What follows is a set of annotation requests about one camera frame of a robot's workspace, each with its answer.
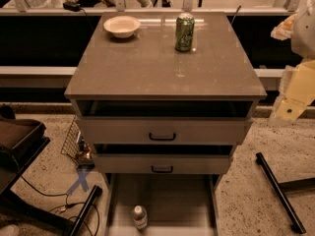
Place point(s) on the grey drawer cabinet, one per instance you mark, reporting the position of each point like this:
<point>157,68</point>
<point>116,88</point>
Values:
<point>144,76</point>

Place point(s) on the black power adapter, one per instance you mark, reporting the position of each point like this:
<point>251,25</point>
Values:
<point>74,7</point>

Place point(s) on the open bottom drawer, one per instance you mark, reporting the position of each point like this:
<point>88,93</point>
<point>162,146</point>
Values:
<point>176,205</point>

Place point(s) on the white paper bowl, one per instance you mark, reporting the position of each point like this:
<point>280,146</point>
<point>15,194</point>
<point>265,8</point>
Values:
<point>122,26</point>

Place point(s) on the dark tray on stand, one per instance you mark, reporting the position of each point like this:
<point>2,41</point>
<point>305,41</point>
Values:
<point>17,137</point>

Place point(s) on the middle drawer front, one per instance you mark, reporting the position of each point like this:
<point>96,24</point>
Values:
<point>182,164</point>

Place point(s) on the black drawer handle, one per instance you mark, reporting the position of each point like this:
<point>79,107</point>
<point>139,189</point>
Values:
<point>162,169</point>
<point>166,138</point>

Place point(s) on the black middle drawer handle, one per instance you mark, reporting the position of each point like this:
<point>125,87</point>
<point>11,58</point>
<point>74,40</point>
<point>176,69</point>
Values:
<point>162,169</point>

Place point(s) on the black stand leg right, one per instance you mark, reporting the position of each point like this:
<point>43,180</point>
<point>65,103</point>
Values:
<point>297,225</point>

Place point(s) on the top drawer front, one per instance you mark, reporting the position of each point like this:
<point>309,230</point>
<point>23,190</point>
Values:
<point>189,131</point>

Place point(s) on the black stand leg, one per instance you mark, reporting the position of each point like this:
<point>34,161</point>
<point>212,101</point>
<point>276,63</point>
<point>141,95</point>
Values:
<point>95,192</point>
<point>297,225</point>

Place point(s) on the blue tape cross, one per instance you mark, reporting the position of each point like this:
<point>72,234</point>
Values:
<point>82,173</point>

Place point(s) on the black top drawer handle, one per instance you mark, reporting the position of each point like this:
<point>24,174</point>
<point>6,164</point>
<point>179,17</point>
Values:
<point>166,138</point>

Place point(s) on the wire mesh basket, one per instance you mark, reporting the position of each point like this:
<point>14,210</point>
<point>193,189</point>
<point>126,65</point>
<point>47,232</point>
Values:
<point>71,146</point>

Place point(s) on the metal railing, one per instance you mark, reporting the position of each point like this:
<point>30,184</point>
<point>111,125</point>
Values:
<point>157,4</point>

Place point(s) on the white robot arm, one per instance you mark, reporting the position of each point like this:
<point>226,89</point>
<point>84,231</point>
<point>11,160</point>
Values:
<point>297,86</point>

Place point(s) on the black stand leg left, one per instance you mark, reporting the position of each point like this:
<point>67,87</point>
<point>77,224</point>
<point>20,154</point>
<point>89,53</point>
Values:
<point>95,192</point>

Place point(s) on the clear plastic water bottle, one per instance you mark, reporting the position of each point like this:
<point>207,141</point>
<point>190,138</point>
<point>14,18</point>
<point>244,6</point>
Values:
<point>140,217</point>

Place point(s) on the green soda can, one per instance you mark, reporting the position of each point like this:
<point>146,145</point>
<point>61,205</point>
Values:
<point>184,32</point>

